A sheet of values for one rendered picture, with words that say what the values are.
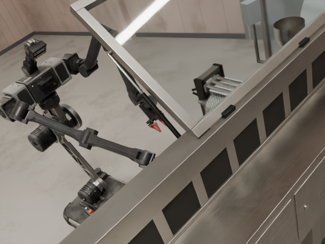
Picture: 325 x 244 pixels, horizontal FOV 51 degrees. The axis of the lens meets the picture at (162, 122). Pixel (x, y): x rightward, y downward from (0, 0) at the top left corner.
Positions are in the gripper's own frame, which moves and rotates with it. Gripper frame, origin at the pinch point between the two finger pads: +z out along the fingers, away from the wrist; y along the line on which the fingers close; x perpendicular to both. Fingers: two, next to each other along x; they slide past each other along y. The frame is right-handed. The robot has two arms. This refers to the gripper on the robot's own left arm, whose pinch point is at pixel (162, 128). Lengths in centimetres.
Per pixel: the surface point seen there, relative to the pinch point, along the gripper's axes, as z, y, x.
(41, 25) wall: -243, 307, 595
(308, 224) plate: 37, -41, -94
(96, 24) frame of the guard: -57, -49, -84
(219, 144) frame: -9, -53, -98
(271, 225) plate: 17, -59, -102
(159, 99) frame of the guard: -29, -55, -93
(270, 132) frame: 6, -29, -94
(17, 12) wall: -304, 293, 617
